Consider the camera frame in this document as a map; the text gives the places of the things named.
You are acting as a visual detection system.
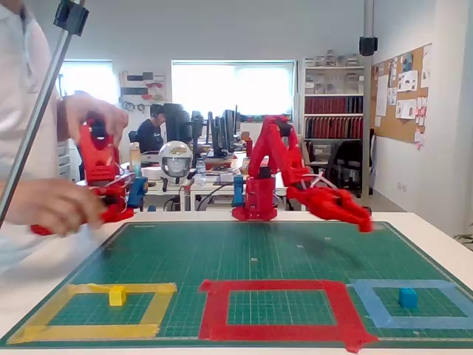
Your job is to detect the red leader arm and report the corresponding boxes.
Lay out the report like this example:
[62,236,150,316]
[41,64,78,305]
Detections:
[31,112,135,237]

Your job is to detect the blue cube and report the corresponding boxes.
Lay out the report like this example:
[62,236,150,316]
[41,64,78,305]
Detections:
[398,287,418,309]

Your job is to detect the blue tape square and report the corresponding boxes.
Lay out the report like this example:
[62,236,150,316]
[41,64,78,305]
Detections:
[347,279,473,330]

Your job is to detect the red tape square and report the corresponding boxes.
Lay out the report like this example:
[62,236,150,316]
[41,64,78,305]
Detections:
[198,279,380,354]

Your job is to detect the yellow cube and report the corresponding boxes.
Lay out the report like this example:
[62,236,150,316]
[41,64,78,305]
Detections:
[109,285,128,307]

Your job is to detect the yellow tape square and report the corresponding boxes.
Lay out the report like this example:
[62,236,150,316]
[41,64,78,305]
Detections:
[6,283,177,345]

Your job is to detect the person's left hand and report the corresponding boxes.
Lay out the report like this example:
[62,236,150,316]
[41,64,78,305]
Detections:
[61,92,129,147]

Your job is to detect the person's right hand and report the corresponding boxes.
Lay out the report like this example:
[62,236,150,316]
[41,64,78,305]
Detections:
[7,179,106,237]

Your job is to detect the black office chair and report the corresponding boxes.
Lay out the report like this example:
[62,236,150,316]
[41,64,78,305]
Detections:
[306,139,365,212]

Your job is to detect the blue table clamp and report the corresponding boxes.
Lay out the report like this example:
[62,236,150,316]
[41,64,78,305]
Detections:
[233,175,245,207]
[124,176,149,212]

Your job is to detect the green cutting mat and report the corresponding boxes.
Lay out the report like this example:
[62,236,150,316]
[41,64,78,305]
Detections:
[0,220,473,349]

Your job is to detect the cork notice board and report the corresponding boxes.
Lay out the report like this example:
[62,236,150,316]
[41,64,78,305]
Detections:
[371,42,433,145]

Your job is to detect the upright grey pole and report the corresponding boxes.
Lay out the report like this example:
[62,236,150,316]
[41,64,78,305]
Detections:
[362,0,375,197]

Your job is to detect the white bookshelf red binders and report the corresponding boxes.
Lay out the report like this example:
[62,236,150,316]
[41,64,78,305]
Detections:
[302,55,365,143]

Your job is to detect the white office desk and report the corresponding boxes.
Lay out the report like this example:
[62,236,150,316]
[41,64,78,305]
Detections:
[190,149,307,212]

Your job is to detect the black computer monitor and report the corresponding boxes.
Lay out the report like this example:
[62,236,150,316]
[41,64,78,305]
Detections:
[206,110,229,158]
[191,110,206,152]
[221,105,240,151]
[163,103,193,144]

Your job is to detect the clear water bottle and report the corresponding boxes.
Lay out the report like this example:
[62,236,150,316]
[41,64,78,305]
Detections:
[194,158,208,188]

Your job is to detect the wide bright window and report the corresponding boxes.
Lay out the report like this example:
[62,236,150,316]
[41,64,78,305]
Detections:
[171,60,296,120]

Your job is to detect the white helmet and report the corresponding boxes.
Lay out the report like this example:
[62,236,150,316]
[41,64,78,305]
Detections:
[158,141,194,185]

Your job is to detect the black pole clamp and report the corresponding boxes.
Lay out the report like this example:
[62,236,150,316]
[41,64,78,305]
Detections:
[358,35,378,57]
[53,0,90,37]

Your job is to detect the seated person dark shirt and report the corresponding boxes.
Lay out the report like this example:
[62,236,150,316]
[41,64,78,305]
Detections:
[135,104,167,155]

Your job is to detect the small bright window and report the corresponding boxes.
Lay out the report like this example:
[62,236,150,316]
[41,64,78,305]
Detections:
[58,60,118,122]

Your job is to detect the white drawer cabinet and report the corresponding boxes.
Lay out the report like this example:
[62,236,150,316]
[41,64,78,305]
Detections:
[57,140,72,182]

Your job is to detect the slanted metal pole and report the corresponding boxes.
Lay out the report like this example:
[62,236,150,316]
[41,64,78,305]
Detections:
[0,0,88,229]

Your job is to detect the white shirt torso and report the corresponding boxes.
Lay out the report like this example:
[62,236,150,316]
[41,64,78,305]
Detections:
[0,3,64,274]

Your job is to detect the white servo cable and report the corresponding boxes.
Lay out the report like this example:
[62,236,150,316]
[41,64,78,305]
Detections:
[302,172,334,193]

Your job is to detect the wall tool rack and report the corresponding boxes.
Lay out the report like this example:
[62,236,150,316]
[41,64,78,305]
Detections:
[118,70,167,115]

